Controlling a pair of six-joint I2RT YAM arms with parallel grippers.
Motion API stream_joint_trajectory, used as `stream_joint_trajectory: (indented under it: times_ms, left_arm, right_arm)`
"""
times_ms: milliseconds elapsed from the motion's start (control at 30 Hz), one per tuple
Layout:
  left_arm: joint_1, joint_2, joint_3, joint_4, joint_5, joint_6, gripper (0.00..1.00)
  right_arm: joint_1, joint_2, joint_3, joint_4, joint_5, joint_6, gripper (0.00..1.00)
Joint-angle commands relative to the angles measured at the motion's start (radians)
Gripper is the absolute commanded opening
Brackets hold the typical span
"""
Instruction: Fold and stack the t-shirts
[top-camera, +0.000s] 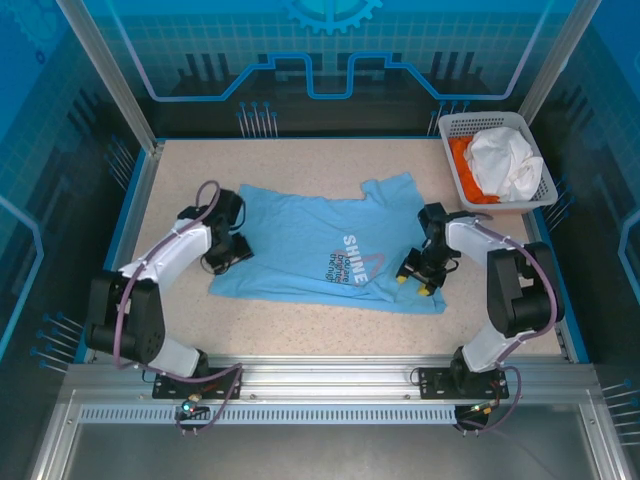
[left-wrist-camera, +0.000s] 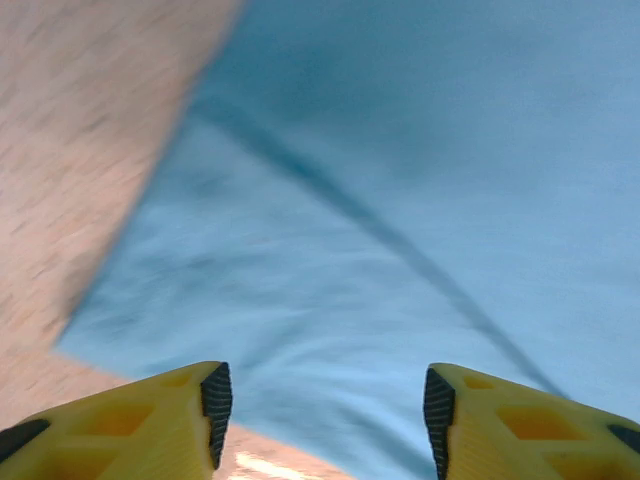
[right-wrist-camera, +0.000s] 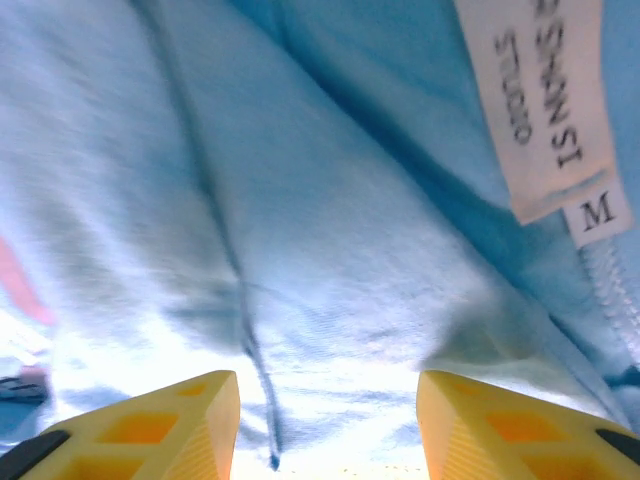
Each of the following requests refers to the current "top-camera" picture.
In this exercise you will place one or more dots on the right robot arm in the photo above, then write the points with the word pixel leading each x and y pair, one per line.
pixel 520 295

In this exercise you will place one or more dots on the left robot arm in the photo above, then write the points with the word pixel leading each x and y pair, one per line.
pixel 170 250

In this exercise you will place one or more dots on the aluminium frame post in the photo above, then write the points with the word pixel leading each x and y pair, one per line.
pixel 550 75
pixel 107 65

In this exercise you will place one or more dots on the white plastic laundry basket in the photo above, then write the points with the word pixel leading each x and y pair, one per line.
pixel 475 122

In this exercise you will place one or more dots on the aluminium table side rail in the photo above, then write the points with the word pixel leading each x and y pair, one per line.
pixel 542 260
pixel 125 240

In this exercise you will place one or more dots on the grey metal bench panel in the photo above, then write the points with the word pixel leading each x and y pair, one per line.
pixel 325 455

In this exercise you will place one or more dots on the orange t-shirt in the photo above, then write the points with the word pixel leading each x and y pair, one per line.
pixel 459 160

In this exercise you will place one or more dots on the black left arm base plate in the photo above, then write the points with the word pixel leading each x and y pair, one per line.
pixel 170 387

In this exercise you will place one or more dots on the white t-shirt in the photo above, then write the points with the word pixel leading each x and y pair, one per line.
pixel 500 160

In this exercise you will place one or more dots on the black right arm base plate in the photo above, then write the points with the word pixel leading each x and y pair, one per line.
pixel 435 385

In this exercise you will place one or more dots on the light blue t-shirt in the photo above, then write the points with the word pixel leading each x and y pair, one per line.
pixel 300 240

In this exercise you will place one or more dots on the aluminium mounting rail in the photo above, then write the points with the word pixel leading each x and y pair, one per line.
pixel 325 375

